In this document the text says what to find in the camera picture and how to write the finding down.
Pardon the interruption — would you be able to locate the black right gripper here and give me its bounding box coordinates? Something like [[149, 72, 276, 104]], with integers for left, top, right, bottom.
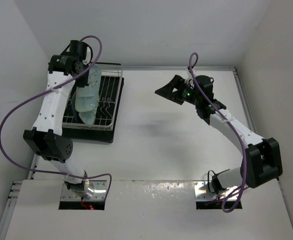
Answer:
[[155, 75, 201, 106]]

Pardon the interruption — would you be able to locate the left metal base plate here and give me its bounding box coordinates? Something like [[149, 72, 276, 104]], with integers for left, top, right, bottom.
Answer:
[[60, 180, 107, 202]]

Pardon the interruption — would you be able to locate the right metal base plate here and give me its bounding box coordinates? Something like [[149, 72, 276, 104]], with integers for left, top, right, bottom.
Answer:
[[193, 180, 239, 202]]

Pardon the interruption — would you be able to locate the light green plate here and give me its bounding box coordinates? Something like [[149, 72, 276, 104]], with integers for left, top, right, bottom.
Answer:
[[78, 110, 96, 125], [75, 65, 102, 113]]

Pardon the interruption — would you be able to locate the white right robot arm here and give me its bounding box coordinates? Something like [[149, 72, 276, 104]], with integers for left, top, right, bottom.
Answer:
[[155, 75, 283, 195]]

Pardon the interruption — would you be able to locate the black drain tray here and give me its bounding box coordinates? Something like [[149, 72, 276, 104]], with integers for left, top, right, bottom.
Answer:
[[62, 76, 124, 144]]

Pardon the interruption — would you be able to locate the dark blue leaf plate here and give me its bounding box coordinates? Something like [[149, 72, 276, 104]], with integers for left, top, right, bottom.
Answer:
[[67, 93, 78, 119]]

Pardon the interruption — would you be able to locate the white wire dish rack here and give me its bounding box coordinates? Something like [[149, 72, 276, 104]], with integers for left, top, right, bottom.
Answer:
[[62, 67, 124, 131]]

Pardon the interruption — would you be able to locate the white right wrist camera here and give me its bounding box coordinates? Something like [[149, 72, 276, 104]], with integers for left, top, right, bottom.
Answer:
[[187, 67, 197, 79]]

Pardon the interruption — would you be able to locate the metal base plate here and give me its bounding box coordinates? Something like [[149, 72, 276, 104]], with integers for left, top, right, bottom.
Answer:
[[193, 180, 239, 202], [60, 180, 107, 202]]

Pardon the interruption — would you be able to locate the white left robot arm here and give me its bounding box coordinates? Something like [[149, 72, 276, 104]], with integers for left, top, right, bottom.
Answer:
[[23, 40, 92, 200]]

